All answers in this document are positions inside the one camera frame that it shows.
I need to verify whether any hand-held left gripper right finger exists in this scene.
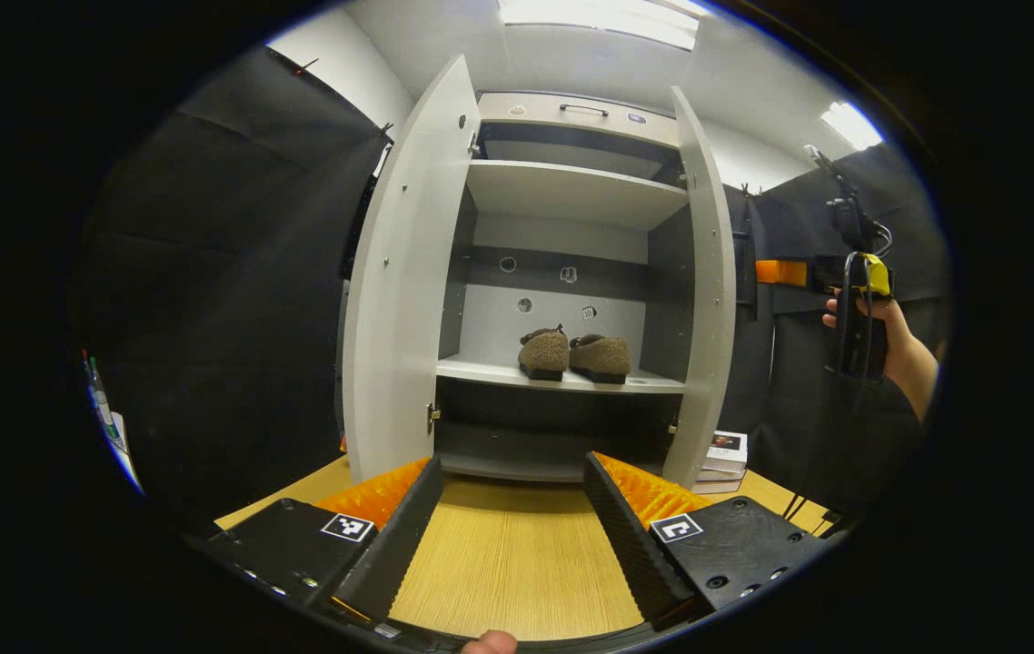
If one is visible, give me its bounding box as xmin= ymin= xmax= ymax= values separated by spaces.
xmin=582 ymin=451 xmax=831 ymax=632

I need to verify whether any white shoe cabinet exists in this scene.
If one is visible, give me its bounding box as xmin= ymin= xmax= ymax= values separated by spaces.
xmin=431 ymin=91 xmax=695 ymax=482

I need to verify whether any brown fuzzy shoe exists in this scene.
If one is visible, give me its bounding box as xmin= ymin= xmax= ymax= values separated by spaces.
xmin=518 ymin=324 xmax=571 ymax=382
xmin=569 ymin=333 xmax=632 ymax=384

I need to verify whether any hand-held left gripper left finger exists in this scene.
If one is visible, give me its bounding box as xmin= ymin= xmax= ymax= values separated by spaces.
xmin=206 ymin=454 xmax=445 ymax=628

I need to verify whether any black right door handle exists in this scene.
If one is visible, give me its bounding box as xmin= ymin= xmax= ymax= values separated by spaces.
xmin=733 ymin=186 xmax=761 ymax=325

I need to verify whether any white cabinet drawer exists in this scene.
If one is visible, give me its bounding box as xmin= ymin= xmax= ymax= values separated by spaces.
xmin=478 ymin=91 xmax=677 ymax=151

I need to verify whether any small ceiling light panel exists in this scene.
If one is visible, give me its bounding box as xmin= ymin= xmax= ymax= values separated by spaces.
xmin=821 ymin=100 xmax=885 ymax=152

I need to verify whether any black backdrop cloth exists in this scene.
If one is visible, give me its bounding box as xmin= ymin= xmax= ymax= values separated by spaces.
xmin=72 ymin=45 xmax=949 ymax=537

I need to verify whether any white cabinet door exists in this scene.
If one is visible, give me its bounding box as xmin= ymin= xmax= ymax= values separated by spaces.
xmin=662 ymin=86 xmax=738 ymax=491
xmin=342 ymin=54 xmax=482 ymax=484

